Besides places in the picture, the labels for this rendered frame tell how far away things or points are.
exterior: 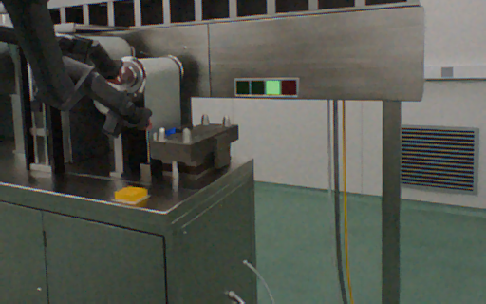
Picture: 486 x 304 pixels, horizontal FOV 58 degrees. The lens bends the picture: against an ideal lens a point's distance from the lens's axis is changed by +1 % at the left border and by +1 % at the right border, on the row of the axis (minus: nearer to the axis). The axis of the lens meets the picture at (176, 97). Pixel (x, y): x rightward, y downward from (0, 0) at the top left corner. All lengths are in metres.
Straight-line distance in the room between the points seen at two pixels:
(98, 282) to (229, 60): 0.92
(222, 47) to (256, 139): 2.60
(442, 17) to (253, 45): 2.42
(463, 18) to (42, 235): 3.29
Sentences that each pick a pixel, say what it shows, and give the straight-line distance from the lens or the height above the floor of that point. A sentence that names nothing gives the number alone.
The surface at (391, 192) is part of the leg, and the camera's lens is 1.80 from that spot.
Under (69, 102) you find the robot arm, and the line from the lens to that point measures 0.93.
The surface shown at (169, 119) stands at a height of 1.08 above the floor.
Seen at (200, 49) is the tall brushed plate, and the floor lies 1.34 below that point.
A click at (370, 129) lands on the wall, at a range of 3.98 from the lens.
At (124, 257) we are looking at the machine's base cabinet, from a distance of 1.38.
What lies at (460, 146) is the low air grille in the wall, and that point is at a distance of 3.95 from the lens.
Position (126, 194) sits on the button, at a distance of 1.30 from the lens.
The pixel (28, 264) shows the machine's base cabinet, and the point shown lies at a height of 0.60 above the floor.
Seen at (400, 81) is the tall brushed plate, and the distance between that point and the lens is 1.56.
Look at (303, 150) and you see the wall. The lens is 4.13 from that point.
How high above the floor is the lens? 1.32
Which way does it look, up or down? 6 degrees down
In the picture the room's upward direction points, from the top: 3 degrees counter-clockwise
